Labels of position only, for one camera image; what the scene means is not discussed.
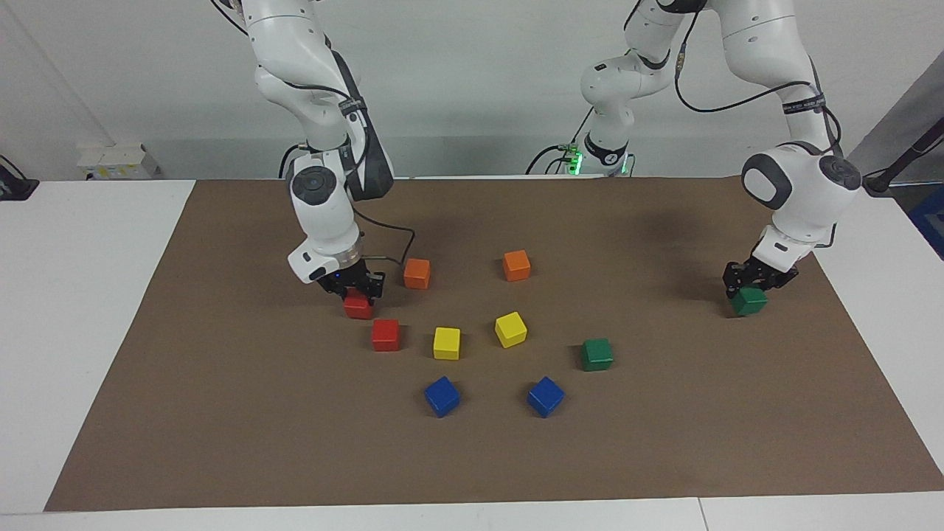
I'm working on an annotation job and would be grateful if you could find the green wooden block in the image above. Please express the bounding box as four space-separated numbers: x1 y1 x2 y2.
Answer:
732 288 768 318
580 338 614 372

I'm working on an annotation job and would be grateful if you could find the yellow wooden block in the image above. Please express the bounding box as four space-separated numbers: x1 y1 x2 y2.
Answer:
432 327 462 361
494 311 529 349

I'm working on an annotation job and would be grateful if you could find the blue wooden block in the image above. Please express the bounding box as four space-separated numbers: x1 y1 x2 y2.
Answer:
526 376 566 419
423 376 461 418

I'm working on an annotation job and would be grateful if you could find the blue box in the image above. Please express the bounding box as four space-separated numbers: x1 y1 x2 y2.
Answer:
909 184 944 259

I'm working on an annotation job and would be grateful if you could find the brown table mat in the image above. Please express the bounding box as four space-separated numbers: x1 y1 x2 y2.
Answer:
44 176 944 512

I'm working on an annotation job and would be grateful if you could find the white power strip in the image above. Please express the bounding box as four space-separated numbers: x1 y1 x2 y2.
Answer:
77 142 159 180

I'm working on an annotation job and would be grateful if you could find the black flat device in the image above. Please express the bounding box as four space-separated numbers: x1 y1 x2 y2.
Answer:
0 155 39 201

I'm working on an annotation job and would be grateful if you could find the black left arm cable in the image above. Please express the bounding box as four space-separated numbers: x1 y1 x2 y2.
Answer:
627 0 845 159

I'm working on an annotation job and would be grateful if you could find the black left base cable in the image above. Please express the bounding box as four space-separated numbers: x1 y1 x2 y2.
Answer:
525 111 594 176

